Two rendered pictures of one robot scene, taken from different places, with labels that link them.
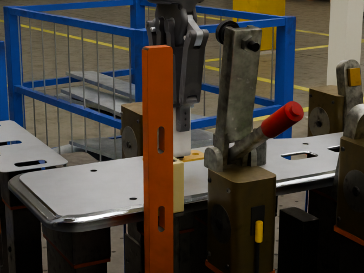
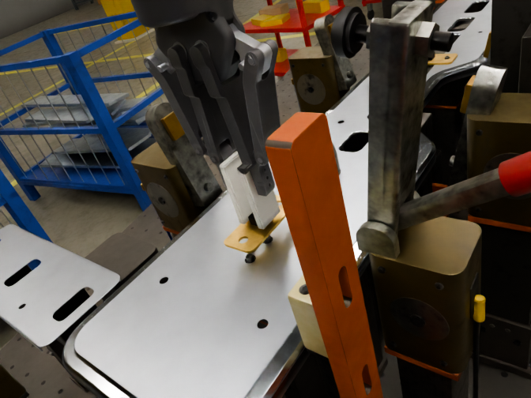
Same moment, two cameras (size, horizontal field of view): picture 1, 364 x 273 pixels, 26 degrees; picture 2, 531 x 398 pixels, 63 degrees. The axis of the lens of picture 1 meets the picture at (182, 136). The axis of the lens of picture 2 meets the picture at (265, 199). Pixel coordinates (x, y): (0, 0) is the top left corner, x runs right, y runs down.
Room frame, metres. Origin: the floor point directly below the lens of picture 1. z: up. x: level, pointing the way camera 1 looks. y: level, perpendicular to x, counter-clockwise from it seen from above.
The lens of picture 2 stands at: (0.66, 0.09, 1.28)
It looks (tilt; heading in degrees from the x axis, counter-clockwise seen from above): 33 degrees down; 344
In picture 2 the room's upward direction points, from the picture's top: 18 degrees counter-clockwise
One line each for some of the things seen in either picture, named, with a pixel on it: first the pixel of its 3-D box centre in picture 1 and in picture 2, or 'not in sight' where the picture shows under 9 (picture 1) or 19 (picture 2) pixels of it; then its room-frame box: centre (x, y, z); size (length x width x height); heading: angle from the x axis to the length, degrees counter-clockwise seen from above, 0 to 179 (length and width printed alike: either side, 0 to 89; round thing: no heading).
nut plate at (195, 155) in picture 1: (175, 154); (260, 218); (1.01, 0.01, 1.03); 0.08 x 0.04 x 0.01; 118
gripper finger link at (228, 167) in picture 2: not in sight; (241, 187); (1.02, 0.01, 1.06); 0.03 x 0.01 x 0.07; 118
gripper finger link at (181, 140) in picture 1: (179, 130); (259, 191); (1.00, 0.00, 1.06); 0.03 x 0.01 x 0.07; 118
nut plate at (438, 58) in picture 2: not in sight; (428, 57); (1.22, -0.40, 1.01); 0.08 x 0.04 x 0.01; 28
